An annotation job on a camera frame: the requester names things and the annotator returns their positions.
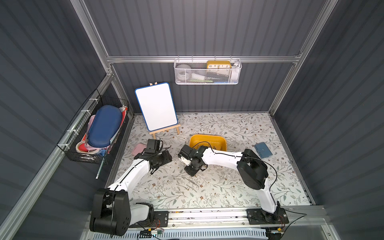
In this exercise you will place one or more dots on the yellow plastic storage box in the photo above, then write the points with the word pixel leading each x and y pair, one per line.
pixel 217 142

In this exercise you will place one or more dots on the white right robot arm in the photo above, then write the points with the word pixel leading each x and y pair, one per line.
pixel 253 171

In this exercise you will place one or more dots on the blue oval case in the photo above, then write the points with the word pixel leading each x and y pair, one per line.
pixel 105 125

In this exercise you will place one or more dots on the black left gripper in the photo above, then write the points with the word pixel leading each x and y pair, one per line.
pixel 162 158

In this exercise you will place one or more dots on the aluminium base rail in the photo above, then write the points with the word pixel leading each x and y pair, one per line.
pixel 236 217

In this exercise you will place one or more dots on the yellow clock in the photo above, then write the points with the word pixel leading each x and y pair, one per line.
pixel 214 64

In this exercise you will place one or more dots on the white board with blue frame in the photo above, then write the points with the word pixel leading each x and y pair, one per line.
pixel 145 99

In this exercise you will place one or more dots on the wooden easel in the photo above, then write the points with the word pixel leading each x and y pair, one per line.
pixel 166 129

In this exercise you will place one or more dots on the white wire wall basket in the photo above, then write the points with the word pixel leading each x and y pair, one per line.
pixel 195 72

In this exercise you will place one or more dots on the pink phone case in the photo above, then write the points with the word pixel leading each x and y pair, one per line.
pixel 138 149

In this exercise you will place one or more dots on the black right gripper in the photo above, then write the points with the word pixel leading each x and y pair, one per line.
pixel 192 166

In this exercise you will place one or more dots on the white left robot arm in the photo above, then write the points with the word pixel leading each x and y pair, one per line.
pixel 112 212

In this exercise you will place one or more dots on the black wire side basket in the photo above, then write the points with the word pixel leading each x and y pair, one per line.
pixel 76 148

